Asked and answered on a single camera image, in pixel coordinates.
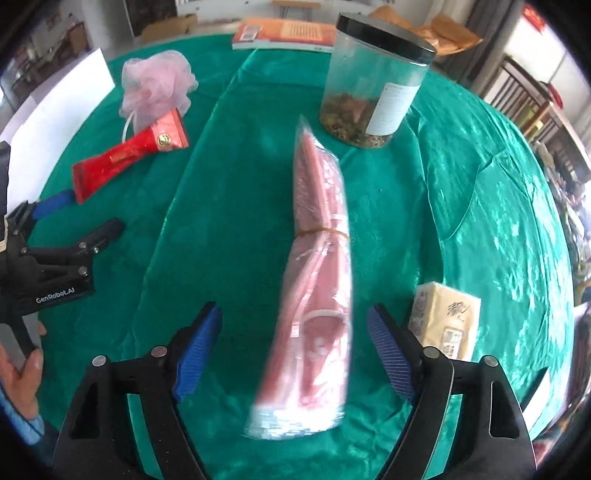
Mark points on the blue sleeve forearm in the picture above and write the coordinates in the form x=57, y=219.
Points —
x=36, y=432

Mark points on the cardboard box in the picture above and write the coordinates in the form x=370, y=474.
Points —
x=168, y=28

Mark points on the wooden side furniture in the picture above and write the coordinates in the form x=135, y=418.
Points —
x=531, y=106

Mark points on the orange lounge chair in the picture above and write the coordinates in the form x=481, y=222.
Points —
x=445, y=34

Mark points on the red wall decoration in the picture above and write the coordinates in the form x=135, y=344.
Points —
x=534, y=18

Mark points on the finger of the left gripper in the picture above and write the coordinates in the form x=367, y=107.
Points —
x=98, y=239
x=52, y=204

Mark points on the pink plastic bag roll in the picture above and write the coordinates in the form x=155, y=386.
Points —
x=305, y=382

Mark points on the person left hand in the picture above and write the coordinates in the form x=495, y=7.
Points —
x=21, y=387

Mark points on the pink mesh bath pouf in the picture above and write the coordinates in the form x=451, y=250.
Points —
x=154, y=86

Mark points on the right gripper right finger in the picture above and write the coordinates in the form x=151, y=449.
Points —
x=491, y=439

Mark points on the green satin tablecloth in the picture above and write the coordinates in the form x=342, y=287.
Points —
x=456, y=197

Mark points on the yellow tissue pack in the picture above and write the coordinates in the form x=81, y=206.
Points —
x=446, y=318

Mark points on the wooden bench stool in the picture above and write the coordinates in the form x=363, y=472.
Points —
x=307, y=8

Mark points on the clear jar black lid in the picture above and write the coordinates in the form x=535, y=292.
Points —
x=375, y=73

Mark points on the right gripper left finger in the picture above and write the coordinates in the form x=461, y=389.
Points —
x=96, y=440

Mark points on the white foam board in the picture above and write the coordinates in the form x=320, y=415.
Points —
x=44, y=128

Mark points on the orange book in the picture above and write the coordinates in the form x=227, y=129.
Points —
x=283, y=34

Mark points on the red foil packet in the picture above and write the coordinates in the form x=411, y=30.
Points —
x=165, y=135

